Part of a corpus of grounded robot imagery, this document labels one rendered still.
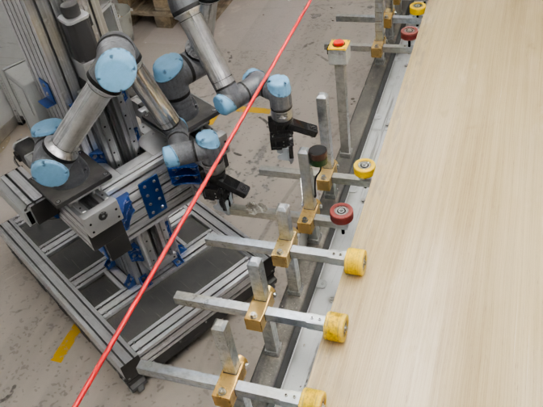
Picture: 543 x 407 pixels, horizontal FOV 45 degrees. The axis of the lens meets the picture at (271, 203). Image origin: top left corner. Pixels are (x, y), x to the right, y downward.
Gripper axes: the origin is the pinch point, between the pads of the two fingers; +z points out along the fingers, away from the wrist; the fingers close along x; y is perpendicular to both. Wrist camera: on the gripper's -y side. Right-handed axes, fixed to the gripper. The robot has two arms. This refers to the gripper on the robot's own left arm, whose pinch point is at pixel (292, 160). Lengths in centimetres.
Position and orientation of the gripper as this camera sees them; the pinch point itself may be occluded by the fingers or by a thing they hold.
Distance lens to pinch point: 241.4
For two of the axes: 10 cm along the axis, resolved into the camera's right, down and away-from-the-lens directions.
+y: -9.9, 0.9, 0.4
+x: 0.3, 6.9, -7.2
